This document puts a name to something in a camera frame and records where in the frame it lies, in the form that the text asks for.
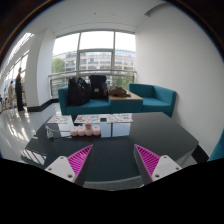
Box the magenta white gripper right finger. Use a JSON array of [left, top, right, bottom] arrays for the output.
[[134, 144, 181, 185]]

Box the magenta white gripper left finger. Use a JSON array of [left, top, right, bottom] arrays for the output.
[[45, 145, 93, 186]]

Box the black glossy table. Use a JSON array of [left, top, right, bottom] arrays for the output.
[[25, 112, 198, 182]]

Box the middle printed sheet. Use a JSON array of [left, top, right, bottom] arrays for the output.
[[75, 114, 100, 124]]

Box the printed sheet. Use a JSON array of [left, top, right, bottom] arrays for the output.
[[75, 114, 100, 124], [106, 113, 132, 123], [48, 115, 70, 124]]

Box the left printed sheet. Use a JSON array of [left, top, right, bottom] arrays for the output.
[[48, 115, 70, 124]]

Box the right printed sheet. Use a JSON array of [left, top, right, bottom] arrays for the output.
[[106, 113, 132, 123]]

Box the teal sofa left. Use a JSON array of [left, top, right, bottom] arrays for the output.
[[58, 86, 110, 115]]

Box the wooden top teal side table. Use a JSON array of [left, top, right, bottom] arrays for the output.
[[109, 92, 143, 114]]

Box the teal chair at right edge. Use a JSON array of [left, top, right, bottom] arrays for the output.
[[209, 130, 224, 161]]

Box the teal armchair right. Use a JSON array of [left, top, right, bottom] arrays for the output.
[[128, 83, 177, 117]]

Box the black backpack left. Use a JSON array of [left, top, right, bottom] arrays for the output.
[[68, 77, 90, 106]]

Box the black backpack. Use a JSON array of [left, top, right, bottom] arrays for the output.
[[90, 75, 106, 99], [68, 77, 90, 106]]

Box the black backpack middle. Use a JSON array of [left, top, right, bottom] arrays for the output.
[[90, 75, 106, 99]]

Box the brown bag on table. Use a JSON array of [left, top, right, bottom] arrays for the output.
[[108, 86, 130, 97]]

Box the standing person in dark clothes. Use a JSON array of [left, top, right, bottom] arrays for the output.
[[15, 67, 25, 111]]

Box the white charger with cable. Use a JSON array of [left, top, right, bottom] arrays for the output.
[[45, 126, 53, 138]]

